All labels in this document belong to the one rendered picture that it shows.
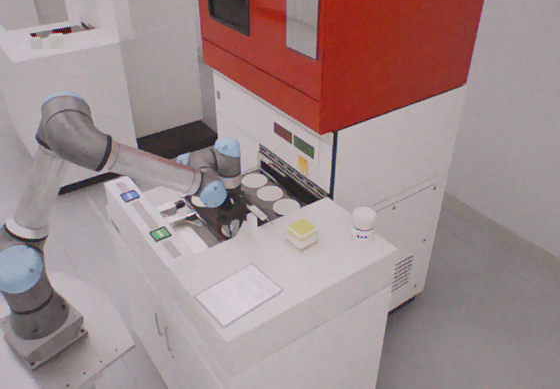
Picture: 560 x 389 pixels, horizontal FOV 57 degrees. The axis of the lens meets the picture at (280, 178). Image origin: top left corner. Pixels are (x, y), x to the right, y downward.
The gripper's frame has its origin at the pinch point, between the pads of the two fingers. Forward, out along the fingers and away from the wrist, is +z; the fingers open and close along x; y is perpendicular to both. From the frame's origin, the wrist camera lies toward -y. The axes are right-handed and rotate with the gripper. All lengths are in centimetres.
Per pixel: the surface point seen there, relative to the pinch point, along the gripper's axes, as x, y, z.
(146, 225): 27.5, -5.2, -4.5
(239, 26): 8, 53, -55
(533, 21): -118, 144, -37
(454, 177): -101, 161, 68
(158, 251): 18.8, -16.7, -4.5
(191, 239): 14.3, -0.4, 3.4
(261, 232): -11.0, -2.5, -5.1
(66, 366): 34, -51, 10
